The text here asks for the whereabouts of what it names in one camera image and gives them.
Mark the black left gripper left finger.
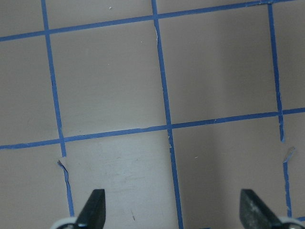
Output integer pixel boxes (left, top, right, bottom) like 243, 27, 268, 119
75, 189, 106, 229

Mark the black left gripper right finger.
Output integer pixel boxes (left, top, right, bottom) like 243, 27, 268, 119
239, 189, 281, 229

